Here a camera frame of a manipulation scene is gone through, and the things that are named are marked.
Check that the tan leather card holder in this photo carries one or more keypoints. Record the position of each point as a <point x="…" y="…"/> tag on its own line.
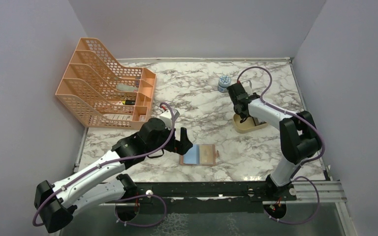
<point x="191" y="158"/>

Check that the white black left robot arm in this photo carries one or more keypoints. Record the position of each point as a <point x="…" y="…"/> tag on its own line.
<point x="57" y="203"/>

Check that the orange plastic file organizer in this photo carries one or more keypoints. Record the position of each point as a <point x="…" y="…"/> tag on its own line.
<point x="94" y="81"/>

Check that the yellow black marker pen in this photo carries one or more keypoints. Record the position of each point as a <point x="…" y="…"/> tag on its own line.
<point x="126" y="102"/>

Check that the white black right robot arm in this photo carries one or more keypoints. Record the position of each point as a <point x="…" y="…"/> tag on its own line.
<point x="298" y="136"/>

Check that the small blue white jar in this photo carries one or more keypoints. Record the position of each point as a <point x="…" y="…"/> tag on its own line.
<point x="223" y="83"/>

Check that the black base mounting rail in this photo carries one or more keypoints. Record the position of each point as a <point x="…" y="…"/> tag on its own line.
<point x="199" y="197"/>

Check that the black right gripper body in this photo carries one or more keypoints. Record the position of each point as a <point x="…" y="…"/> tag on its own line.
<point x="236" y="110"/>

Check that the white boxes in organizer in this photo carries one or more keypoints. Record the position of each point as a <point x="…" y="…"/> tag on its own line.
<point x="118" y="116"/>

